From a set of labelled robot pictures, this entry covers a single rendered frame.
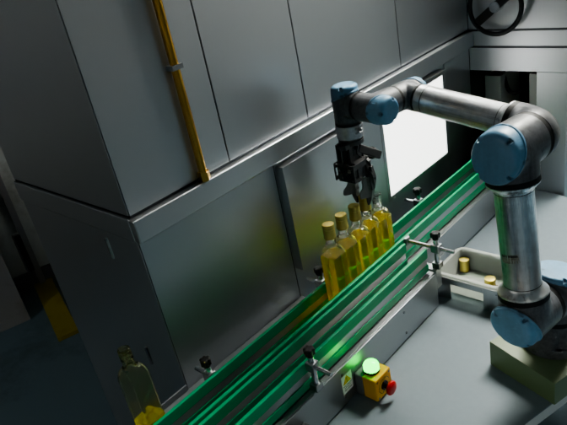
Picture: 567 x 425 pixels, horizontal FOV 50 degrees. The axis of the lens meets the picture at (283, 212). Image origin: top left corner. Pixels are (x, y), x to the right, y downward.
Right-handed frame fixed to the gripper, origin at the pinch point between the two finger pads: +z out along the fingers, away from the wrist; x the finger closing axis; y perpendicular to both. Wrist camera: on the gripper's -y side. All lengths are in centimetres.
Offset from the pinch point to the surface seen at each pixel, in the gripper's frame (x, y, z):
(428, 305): 15.8, -3.9, 36.2
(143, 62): -14, 51, -56
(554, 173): 18, -96, 32
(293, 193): -11.6, 16.9, -7.6
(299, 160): -11.6, 12.1, -15.8
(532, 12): 10, -96, -30
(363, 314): 14.1, 24.7, 20.8
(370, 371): 20.7, 32.7, 31.5
